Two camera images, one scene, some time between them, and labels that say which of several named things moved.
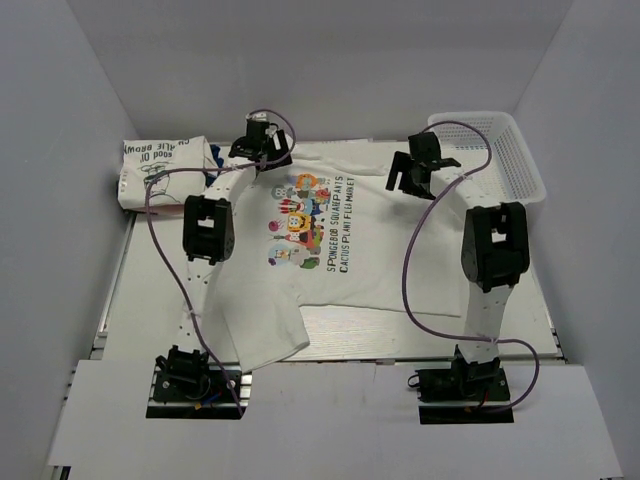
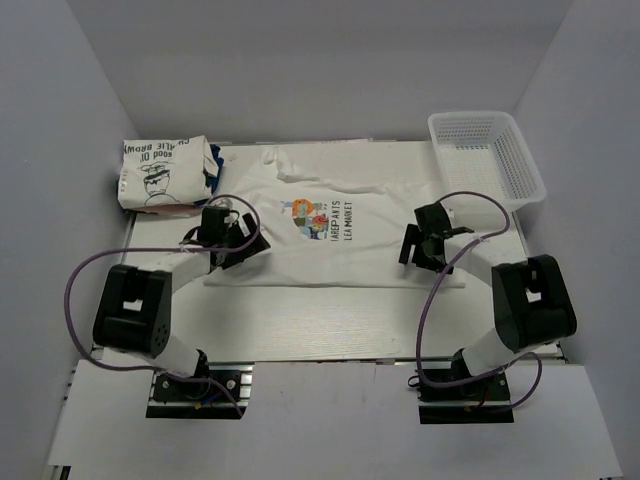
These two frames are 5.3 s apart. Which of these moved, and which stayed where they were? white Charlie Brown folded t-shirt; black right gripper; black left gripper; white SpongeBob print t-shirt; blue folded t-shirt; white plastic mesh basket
Moved: black left gripper; white SpongeBob print t-shirt; black right gripper
Stayed: white plastic mesh basket; blue folded t-shirt; white Charlie Brown folded t-shirt
